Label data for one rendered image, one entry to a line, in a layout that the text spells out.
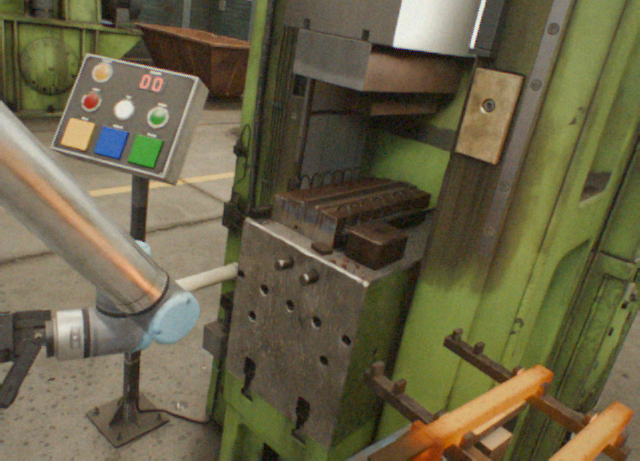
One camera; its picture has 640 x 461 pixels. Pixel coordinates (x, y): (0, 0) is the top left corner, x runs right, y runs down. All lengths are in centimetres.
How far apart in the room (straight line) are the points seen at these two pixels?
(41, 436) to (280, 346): 99
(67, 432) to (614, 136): 183
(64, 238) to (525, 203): 82
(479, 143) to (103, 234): 72
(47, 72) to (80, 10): 70
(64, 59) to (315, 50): 495
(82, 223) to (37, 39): 527
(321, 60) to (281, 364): 72
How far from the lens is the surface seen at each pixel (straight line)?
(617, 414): 95
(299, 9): 124
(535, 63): 111
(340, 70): 115
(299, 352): 128
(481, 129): 112
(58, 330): 104
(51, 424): 208
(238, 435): 163
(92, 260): 77
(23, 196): 70
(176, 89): 146
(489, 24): 110
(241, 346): 144
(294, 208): 126
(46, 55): 596
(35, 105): 606
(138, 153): 143
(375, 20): 111
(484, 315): 122
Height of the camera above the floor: 140
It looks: 21 degrees down
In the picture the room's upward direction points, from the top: 10 degrees clockwise
